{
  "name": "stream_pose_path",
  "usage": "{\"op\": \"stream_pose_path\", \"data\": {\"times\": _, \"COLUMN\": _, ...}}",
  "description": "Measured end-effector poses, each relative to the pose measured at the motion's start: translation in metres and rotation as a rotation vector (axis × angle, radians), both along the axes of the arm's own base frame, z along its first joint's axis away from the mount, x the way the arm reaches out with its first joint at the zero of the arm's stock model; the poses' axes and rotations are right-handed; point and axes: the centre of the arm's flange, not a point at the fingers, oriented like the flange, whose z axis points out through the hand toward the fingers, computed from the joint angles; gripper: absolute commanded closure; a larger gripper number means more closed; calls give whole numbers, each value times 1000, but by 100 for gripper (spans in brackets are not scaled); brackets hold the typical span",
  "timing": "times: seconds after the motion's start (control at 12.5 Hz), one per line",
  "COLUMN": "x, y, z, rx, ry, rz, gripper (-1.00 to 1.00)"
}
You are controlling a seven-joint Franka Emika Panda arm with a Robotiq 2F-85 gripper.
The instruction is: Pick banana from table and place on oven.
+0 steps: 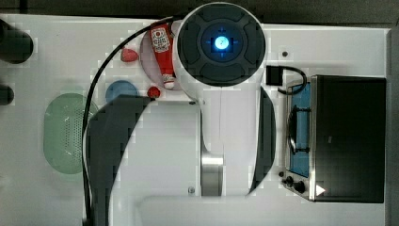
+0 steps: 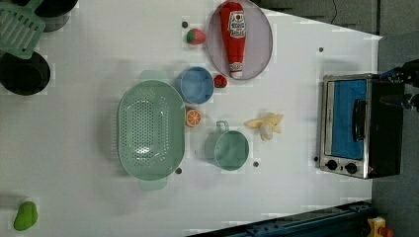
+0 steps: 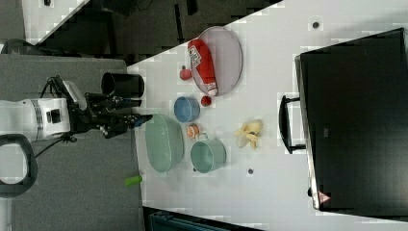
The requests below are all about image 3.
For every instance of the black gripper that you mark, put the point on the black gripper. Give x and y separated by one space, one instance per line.
88 112

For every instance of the yellow plush banana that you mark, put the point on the yellow plush banana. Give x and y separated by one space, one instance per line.
249 133

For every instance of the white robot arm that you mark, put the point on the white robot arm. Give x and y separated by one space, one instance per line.
58 119

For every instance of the black cylinder cup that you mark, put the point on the black cylinder cup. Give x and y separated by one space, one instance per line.
122 85

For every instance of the green oval bowl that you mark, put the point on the green oval bowl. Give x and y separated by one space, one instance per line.
164 142

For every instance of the blue bowl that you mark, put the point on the blue bowl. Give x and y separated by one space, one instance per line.
186 109

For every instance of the green marker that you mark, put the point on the green marker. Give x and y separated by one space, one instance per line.
132 181

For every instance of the orange grapefruit slice toy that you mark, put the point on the orange grapefruit slice toy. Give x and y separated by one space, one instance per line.
192 131

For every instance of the small red tomato toy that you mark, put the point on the small red tomato toy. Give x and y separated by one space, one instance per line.
185 74

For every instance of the red strawberry toy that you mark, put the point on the red strawberry toy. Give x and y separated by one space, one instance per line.
206 101

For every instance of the green mug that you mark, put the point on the green mug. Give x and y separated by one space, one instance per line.
207 154

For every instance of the red plush ketchup bottle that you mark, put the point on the red plush ketchup bottle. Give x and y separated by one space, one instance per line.
201 59

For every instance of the lilac oval plate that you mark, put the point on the lilac oval plate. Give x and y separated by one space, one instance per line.
227 58

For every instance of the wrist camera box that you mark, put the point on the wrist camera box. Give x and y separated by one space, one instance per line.
74 91

